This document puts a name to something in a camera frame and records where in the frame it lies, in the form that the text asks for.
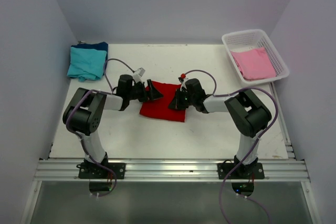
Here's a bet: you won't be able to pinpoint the red t-shirt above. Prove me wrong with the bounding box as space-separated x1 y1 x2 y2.
139 81 185 122

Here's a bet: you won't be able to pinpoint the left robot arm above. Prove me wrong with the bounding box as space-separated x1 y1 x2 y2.
62 74 164 169

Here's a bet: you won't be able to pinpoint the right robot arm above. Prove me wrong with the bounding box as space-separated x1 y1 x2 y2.
169 77 272 177

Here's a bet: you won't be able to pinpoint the folded navy blue t-shirt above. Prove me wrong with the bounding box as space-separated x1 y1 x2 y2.
72 42 108 79

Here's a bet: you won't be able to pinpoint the folded turquoise t-shirt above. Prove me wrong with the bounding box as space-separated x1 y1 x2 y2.
67 47 107 82

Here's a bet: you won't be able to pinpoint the folded pink t-shirt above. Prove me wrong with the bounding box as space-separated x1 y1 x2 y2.
230 47 276 81

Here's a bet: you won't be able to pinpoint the white plastic basket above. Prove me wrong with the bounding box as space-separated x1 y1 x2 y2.
222 29 289 87

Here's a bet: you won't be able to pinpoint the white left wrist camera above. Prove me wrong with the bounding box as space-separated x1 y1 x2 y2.
132 68 145 83

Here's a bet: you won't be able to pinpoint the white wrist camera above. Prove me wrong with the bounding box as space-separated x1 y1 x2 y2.
179 73 188 89
132 68 145 83

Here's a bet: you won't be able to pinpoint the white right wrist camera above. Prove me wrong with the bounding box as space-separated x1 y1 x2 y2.
179 73 188 89

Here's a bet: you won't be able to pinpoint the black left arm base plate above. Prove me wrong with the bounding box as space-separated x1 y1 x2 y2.
76 158 126 179

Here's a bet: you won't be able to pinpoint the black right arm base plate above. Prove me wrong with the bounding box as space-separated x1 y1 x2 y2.
217 159 265 180

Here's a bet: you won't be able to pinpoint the aluminium mounting rail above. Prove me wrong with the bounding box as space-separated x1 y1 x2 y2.
33 158 310 182

